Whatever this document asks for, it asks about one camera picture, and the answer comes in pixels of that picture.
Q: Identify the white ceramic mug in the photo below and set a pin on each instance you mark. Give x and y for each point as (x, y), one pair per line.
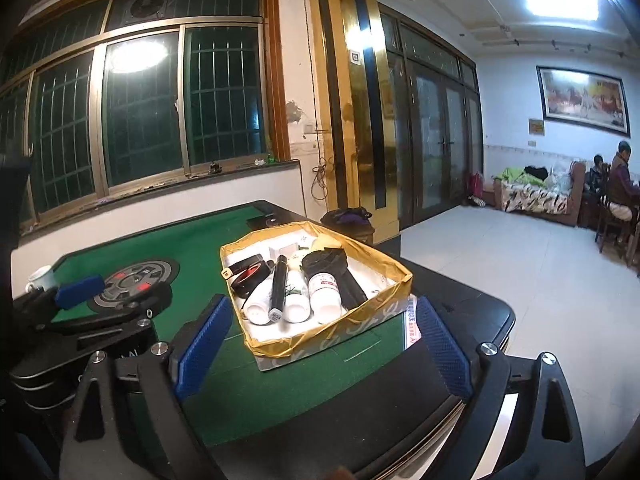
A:
(42, 279)

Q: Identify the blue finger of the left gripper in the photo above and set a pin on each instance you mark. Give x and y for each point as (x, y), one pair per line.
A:
(70, 295)

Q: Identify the white cylindrical bottle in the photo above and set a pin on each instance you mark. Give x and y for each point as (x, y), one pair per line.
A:
(256, 307)

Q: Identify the round mahjong table control panel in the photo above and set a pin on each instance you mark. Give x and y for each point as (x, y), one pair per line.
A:
(130, 281)

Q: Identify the seated person in dark jacket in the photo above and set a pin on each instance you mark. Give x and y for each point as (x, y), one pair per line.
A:
(622, 192)

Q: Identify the gold-lined cardboard box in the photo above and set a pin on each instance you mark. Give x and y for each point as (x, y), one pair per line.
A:
(386, 282)

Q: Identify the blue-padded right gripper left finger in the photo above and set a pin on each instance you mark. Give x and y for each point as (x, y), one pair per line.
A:
(196, 345)

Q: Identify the white bottle with text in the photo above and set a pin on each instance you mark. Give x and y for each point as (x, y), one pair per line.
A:
(297, 307)

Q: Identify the wooden chair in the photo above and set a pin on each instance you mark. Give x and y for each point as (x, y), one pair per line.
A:
(614, 225)

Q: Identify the gold mirrored pillar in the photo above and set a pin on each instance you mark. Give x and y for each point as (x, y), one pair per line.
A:
(356, 110)

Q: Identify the red black tape roll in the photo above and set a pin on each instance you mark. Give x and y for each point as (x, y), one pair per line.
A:
(248, 280)

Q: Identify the framed horse painting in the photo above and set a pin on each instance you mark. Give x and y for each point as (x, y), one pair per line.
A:
(583, 99)

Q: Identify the window with green grille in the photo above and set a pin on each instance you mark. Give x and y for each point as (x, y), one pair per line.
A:
(110, 98)

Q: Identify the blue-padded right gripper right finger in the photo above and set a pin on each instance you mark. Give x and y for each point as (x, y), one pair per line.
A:
(450, 360)

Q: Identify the black round fan-shaped object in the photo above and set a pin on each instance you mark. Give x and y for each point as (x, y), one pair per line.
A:
(333, 261)

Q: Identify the black marker purple cap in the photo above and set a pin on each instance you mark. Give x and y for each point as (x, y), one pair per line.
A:
(278, 289)

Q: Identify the white bottle red label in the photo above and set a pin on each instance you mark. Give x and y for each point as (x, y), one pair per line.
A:
(325, 298)

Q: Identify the sofa with patterned cover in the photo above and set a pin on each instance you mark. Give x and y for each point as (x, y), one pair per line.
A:
(557, 198)

